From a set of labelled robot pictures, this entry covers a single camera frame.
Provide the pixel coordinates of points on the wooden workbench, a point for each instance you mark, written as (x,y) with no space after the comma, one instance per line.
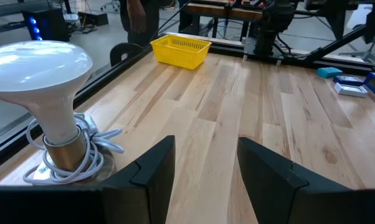
(218,12)

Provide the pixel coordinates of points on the yellow plastic basket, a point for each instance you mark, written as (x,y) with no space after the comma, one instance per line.
(178,59)

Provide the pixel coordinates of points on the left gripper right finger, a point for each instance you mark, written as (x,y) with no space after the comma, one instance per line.
(268,186)

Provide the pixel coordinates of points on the blue framed small box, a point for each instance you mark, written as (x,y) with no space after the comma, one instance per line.
(374,83)

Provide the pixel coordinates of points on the person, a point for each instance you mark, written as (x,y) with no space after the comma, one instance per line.
(137,18)

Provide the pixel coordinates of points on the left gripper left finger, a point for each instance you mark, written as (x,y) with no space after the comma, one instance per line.
(150,186)

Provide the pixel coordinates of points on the dark blue box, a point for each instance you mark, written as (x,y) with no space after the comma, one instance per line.
(348,80)

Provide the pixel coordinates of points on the black floor box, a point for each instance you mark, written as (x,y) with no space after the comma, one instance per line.
(92,18)

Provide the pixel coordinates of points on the teal rectangular block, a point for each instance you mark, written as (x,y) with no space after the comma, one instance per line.
(329,72)

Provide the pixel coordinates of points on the white box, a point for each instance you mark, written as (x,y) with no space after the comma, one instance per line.
(351,91)

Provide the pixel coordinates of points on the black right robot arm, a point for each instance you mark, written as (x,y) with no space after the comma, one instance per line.
(273,25)

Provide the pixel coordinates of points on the black computer tower blue lights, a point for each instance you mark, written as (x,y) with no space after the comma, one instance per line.
(50,25)

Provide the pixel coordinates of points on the black aluminium table frame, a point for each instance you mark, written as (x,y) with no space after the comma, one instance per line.
(100,84)

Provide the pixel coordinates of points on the white bulb table lamp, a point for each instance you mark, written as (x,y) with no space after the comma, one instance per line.
(35,68)

